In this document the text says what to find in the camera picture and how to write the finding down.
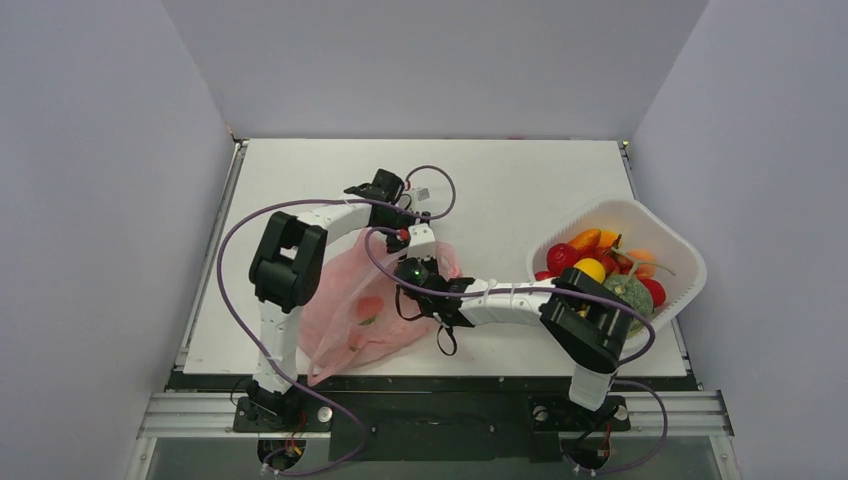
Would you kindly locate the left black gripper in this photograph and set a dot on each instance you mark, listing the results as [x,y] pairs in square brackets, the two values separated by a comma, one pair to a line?
[398,246]

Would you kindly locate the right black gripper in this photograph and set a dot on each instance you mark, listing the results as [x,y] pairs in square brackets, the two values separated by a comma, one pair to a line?
[411,273]

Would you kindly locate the pink plastic bag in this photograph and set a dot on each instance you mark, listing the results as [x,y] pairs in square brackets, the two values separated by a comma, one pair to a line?
[355,318]

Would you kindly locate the orange fake mango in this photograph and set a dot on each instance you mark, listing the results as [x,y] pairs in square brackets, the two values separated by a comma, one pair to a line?
[586,242]

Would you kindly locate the yellow fake fruit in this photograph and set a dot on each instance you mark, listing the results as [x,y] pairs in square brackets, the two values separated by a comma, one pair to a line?
[593,268]

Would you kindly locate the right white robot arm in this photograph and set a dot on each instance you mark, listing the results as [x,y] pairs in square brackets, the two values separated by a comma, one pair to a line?
[586,320]

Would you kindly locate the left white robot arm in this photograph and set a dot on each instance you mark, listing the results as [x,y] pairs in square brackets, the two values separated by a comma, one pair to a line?
[286,270]

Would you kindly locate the fake fruit with green leaf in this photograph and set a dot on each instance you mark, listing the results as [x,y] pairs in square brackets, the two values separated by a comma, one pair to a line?
[368,308]

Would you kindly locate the red fake tomato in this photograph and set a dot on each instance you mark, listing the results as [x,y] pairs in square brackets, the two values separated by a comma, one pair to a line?
[560,257]

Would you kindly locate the yellow fake bell pepper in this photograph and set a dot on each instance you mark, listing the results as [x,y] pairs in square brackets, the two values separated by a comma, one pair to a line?
[609,239]

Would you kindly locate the red fake cherry bunch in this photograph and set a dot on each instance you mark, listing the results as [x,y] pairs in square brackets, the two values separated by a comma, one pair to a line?
[612,262]

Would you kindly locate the green fake melon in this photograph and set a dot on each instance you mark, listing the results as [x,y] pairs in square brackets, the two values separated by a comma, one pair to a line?
[633,292]

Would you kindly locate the orange fake fruit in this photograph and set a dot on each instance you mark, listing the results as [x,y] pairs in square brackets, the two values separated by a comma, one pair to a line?
[644,262]

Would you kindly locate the red fake fruit right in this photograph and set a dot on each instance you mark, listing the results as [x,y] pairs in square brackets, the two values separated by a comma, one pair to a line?
[656,290]

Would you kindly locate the white plastic basket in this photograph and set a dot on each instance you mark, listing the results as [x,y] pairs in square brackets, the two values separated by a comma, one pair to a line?
[648,248]

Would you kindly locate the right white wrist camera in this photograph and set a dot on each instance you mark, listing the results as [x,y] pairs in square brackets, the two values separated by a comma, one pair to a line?
[422,242]

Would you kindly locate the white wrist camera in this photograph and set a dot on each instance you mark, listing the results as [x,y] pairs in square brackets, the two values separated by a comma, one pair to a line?
[415,196]
[422,242]

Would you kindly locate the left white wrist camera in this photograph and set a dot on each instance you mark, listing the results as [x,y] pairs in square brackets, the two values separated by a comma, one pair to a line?
[415,196]

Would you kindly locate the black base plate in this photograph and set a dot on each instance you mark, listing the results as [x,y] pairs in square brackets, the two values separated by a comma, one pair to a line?
[382,418]

